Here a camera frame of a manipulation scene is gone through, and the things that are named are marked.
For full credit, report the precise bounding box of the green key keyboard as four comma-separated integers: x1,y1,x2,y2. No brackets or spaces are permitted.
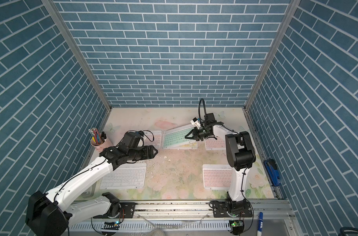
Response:
162,124,198,149

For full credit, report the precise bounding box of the blue stapler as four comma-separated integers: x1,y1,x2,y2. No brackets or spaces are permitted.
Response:
263,159,281,187

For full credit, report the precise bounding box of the coloured pens bundle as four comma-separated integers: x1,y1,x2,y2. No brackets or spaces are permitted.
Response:
89,128,106,146

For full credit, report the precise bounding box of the pink keyboard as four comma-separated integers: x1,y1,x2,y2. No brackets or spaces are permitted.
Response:
205,138,226,150
202,164,232,190
143,130,163,149

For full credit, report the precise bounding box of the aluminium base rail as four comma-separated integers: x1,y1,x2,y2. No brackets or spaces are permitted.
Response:
69,199,296,233

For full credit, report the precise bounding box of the aluminium corner post right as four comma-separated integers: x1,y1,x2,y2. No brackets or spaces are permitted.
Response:
245,0,301,111

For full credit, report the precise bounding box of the pink pen holder cup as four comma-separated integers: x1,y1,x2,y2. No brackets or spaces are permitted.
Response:
90,138,113,153

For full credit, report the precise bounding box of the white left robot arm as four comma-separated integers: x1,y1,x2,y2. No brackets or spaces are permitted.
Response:
26,145,158,236

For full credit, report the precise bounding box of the aluminium corner post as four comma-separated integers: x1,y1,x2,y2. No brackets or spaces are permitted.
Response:
41,0,112,112
245,0,301,111

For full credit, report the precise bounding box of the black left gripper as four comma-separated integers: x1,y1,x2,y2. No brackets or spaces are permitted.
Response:
127,145,159,161

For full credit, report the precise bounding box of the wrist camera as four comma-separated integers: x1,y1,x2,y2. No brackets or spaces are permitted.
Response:
204,113,217,126
118,131,143,148

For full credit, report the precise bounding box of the aluminium corner post left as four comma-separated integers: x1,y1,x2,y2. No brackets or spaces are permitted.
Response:
41,0,112,112

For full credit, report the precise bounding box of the blue white marker pen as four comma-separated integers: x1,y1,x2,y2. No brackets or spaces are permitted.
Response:
256,212,263,236

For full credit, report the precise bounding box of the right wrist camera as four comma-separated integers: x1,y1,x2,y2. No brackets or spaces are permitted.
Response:
204,113,217,126

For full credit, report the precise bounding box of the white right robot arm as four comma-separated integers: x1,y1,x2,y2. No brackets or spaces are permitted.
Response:
185,123,256,217

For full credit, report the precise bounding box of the white key keyboard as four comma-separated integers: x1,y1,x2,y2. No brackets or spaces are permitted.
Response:
100,163,147,190

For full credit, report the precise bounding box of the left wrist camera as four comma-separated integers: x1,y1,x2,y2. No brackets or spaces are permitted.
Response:
118,131,143,148

